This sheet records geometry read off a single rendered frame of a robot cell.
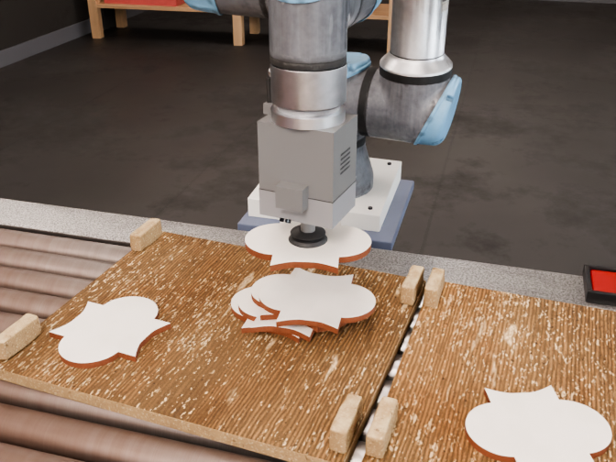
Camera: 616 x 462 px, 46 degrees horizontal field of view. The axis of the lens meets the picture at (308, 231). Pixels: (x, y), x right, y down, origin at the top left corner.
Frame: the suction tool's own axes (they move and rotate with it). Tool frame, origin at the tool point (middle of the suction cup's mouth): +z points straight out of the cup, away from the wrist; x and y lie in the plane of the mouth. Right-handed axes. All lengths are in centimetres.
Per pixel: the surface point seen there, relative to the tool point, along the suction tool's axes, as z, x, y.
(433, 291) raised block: 8.6, 10.7, 11.8
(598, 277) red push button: 11.6, 28.6, 29.7
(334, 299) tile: 7.6, 2.7, 2.1
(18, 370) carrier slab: 11.0, -20.0, -25.2
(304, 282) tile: 7.6, 4.6, -2.6
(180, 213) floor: 105, 180, -148
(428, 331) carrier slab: 11.0, 5.9, 12.9
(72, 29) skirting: 96, 441, -438
